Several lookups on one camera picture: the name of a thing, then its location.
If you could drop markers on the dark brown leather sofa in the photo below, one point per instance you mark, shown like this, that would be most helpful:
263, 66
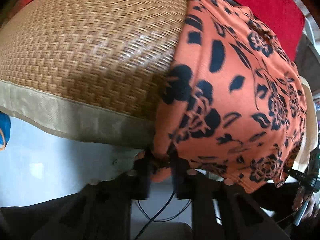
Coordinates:
307, 61

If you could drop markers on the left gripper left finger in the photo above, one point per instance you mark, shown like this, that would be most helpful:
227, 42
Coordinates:
103, 210

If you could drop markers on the orange floral garment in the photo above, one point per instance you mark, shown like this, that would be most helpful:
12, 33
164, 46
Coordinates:
233, 102

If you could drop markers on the person's right hand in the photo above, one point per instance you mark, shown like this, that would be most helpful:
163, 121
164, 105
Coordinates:
306, 202

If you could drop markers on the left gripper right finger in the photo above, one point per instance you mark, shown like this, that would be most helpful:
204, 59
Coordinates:
220, 211

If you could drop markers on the woven rattan seat mat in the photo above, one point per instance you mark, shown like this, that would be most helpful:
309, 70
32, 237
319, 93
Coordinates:
90, 70

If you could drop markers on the red blanket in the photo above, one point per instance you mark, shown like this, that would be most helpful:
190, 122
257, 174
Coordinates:
284, 17

